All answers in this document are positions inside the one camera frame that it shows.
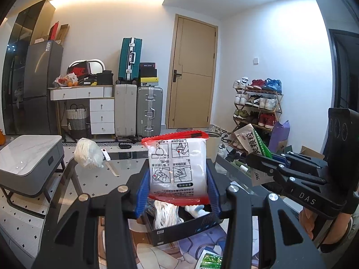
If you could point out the rows of shoes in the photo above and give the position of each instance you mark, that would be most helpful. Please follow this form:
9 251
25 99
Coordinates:
266 102

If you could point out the orange bag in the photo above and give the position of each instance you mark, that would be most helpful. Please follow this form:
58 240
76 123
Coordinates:
2 137

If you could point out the beige tumbler cup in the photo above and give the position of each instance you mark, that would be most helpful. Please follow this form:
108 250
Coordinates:
213 145

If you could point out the purple bag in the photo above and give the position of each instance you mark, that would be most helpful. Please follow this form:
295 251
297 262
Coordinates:
280 137

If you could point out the white oval mirror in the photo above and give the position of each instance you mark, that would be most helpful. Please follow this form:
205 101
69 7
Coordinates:
97 65

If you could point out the grey refrigerator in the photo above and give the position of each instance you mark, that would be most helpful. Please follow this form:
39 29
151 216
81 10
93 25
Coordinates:
39 89

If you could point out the black door frame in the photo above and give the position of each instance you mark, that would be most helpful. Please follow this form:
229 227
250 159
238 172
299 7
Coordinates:
345 67

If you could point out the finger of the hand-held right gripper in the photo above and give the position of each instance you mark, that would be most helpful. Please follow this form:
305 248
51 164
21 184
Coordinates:
263 164
303 161

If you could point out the grey marble-top coffee table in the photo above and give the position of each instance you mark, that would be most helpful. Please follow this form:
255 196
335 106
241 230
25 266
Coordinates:
28 162

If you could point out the small black pouch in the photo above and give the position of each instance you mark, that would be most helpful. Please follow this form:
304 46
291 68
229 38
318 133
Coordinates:
124 146

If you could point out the person's right hand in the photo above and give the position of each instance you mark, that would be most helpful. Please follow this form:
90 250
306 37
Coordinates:
308 222

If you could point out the pile of floor shoes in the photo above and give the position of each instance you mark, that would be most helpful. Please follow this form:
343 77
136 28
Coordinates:
228 151

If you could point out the tall black cabinet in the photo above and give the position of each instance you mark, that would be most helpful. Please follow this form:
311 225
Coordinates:
19 33

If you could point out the woven basket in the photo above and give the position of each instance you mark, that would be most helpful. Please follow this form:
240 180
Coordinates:
76 116

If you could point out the box cutter knife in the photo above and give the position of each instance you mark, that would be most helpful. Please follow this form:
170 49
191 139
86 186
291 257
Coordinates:
110 165

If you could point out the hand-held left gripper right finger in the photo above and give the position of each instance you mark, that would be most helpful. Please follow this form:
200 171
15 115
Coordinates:
214 190

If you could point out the white desk with drawers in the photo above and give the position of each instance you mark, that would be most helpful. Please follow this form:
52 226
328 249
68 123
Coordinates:
101 112

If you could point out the beige wooden door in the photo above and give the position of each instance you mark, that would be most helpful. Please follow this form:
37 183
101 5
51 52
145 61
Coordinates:
193 70

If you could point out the green and white medicine packet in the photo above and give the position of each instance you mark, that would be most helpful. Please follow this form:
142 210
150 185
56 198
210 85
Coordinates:
252 143

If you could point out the teal suitcase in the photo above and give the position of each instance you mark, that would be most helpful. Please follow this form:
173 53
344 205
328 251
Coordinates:
129 60

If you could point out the open cardboard box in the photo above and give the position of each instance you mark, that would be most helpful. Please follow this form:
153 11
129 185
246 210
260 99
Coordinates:
312 152

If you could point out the striped shoelaces packet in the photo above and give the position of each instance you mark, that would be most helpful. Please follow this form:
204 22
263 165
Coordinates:
164 213

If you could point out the red and black shoe box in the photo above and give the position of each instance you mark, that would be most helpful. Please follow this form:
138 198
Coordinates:
78 70

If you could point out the red flat box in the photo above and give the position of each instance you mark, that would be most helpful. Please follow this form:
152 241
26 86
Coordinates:
53 32

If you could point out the white suitcase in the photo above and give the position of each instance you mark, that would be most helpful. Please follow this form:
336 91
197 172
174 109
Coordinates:
125 112

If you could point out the red-edged white packet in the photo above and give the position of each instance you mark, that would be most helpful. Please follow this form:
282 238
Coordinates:
176 168

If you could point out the person's right forearm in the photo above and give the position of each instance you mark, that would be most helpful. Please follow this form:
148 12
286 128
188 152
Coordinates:
336 229

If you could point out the plastic bag of oranges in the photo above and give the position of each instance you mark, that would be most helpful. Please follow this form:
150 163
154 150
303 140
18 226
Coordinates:
66 80

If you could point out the green picture packet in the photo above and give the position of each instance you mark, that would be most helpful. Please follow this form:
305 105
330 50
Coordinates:
210 260

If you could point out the black bag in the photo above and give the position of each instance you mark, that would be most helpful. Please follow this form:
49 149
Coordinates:
105 79

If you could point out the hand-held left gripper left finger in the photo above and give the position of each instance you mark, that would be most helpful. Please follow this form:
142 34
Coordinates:
141 190

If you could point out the silver suitcase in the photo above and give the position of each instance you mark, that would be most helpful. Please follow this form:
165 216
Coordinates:
150 112

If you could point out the brown flat cardboard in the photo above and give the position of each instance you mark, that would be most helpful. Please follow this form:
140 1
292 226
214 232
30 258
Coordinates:
64 33

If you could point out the white yarn ball in bag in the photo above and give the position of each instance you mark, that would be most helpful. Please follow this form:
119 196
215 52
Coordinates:
88 154

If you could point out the yellow and black box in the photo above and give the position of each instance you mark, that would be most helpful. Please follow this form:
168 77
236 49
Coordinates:
149 82

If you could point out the black cardboard box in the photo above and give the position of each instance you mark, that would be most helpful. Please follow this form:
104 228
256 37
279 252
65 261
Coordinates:
179 231

